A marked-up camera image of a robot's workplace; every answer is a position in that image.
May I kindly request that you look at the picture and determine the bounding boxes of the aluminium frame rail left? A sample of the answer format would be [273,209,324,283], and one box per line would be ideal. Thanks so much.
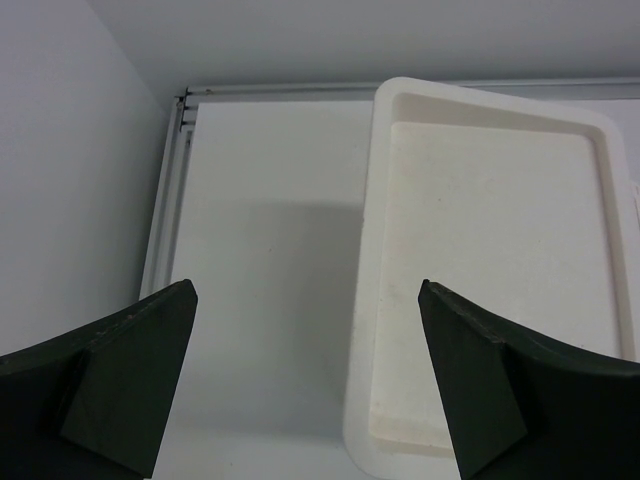
[140,77,639,297]

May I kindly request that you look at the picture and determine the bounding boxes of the white drawer cabinet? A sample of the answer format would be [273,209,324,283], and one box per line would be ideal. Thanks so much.
[343,78,639,479]

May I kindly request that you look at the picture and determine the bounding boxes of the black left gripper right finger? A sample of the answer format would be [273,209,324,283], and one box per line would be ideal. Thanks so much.
[418,280,639,479]

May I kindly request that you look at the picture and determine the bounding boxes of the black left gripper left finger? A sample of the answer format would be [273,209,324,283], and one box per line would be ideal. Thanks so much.
[1,279,198,479]

